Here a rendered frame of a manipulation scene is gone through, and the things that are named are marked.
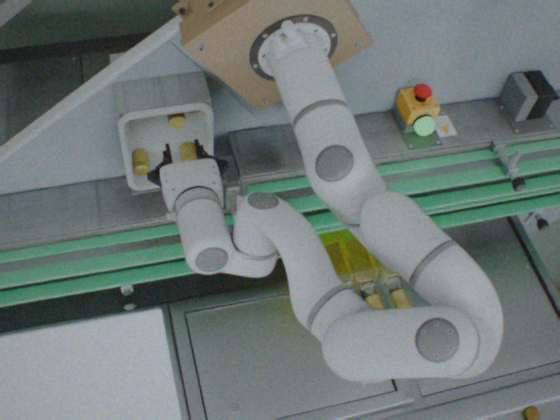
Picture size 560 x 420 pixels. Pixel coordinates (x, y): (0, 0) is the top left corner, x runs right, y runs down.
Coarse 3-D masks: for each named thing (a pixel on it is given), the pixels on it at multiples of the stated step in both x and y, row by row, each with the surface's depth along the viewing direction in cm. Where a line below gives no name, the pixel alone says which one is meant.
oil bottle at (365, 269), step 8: (344, 232) 140; (344, 240) 139; (352, 240) 139; (352, 248) 138; (360, 248) 138; (352, 256) 137; (360, 256) 137; (368, 256) 137; (352, 264) 136; (360, 264) 136; (368, 264) 136; (376, 264) 136; (360, 272) 135; (368, 272) 135; (376, 272) 135; (360, 280) 135; (368, 280) 135; (376, 280) 135; (360, 288) 136
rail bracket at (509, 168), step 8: (488, 144) 142; (496, 144) 140; (504, 144) 141; (496, 152) 141; (504, 152) 140; (520, 152) 133; (504, 160) 139; (512, 160) 136; (504, 168) 138; (512, 168) 137; (512, 176) 137; (512, 184) 136; (520, 184) 134
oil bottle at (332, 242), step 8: (328, 232) 140; (336, 232) 140; (328, 240) 138; (336, 240) 139; (328, 248) 137; (336, 248) 137; (344, 248) 138; (336, 256) 136; (344, 256) 137; (336, 264) 135; (344, 264) 135; (336, 272) 134; (344, 272) 134; (352, 272) 135; (344, 280) 134; (352, 280) 134
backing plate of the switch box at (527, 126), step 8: (504, 112) 147; (512, 120) 146; (528, 120) 146; (536, 120) 147; (544, 120) 147; (512, 128) 145; (520, 128) 145; (528, 128) 145; (536, 128) 145; (544, 128) 145; (552, 128) 146
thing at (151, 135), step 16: (144, 112) 114; (160, 112) 114; (176, 112) 115; (208, 112) 118; (128, 128) 125; (144, 128) 127; (160, 128) 128; (176, 128) 129; (192, 128) 131; (208, 128) 121; (128, 144) 122; (144, 144) 131; (160, 144) 132; (176, 144) 133; (208, 144) 125; (128, 160) 123; (160, 160) 134; (176, 160) 134; (128, 176) 127; (144, 176) 132
